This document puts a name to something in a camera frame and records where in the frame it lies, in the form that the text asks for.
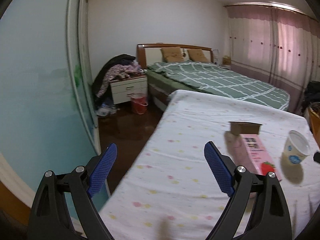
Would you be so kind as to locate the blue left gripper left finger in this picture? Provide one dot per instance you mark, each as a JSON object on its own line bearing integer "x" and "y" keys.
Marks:
{"x": 98, "y": 169}

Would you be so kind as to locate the wooden desk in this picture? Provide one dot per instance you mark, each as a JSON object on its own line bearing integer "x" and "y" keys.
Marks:
{"x": 313, "y": 111}

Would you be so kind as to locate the red plastic bucket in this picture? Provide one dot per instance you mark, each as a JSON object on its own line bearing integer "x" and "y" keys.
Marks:
{"x": 139, "y": 102}

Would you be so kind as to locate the left brown pillow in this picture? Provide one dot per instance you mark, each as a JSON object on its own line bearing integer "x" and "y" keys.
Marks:
{"x": 172, "y": 54}

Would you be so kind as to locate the glass sliding wardrobe door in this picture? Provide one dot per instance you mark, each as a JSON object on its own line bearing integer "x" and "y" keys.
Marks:
{"x": 46, "y": 121}

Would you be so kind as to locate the brown pillow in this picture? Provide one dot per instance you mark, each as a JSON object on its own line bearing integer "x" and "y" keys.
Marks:
{"x": 172, "y": 54}
{"x": 197, "y": 55}

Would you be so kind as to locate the tissue box on far nightstand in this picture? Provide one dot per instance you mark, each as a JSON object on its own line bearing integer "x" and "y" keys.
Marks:
{"x": 226, "y": 60}

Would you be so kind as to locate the white dotted table sheet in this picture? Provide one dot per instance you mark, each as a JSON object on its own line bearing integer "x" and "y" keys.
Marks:
{"x": 170, "y": 192}

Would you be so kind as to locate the dark clothes on desk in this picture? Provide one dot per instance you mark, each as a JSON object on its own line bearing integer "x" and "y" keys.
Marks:
{"x": 311, "y": 94}

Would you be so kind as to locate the pile of clothes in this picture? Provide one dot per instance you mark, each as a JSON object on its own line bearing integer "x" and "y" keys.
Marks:
{"x": 120, "y": 67}

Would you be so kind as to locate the white bedside nightstand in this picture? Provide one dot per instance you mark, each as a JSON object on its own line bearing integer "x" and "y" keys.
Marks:
{"x": 122, "y": 90}

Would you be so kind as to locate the pink strawberry carton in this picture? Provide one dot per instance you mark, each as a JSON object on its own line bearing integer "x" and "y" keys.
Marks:
{"x": 249, "y": 151}

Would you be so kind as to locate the pink window curtain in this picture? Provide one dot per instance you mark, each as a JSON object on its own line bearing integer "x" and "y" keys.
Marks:
{"x": 277, "y": 46}

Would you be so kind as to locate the small brown cardboard box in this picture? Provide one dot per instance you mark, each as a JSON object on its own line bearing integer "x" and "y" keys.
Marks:
{"x": 237, "y": 128}

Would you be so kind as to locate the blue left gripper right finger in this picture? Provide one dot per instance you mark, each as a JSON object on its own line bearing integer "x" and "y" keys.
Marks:
{"x": 220, "y": 170}

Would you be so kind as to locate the wooden bed with green quilt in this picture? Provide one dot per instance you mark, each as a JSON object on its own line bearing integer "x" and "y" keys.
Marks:
{"x": 165, "y": 78}

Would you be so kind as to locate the white yogurt cup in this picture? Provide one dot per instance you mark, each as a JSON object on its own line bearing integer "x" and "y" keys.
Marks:
{"x": 296, "y": 148}

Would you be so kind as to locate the right brown pillow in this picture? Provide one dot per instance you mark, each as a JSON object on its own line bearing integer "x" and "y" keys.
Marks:
{"x": 197, "y": 55}

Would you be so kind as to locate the plastic bags on floor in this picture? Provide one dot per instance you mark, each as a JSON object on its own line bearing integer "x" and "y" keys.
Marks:
{"x": 107, "y": 108}

